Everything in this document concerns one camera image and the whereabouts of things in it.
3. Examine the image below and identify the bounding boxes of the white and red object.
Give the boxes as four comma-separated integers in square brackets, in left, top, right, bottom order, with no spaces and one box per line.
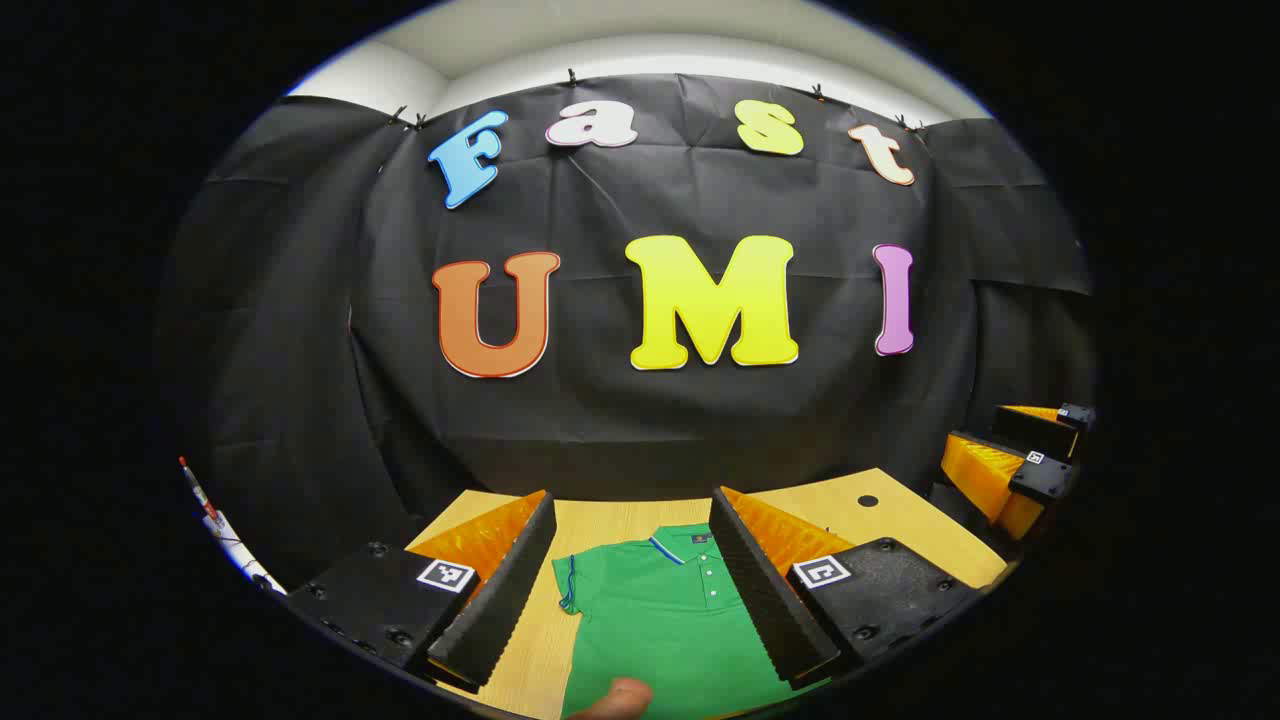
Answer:
[178,455,288,594]

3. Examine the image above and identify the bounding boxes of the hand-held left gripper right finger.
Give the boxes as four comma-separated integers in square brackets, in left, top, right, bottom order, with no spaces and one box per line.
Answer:
[708,486,979,691]

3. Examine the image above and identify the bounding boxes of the black backdrop cloth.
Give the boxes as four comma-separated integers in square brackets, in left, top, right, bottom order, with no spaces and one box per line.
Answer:
[155,72,1096,591]

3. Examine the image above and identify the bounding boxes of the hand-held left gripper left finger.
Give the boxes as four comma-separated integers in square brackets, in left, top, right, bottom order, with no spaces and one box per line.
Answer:
[285,488,558,696]

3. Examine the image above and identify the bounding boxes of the green T-shirt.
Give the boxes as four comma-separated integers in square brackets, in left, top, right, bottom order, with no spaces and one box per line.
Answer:
[555,523,829,720]

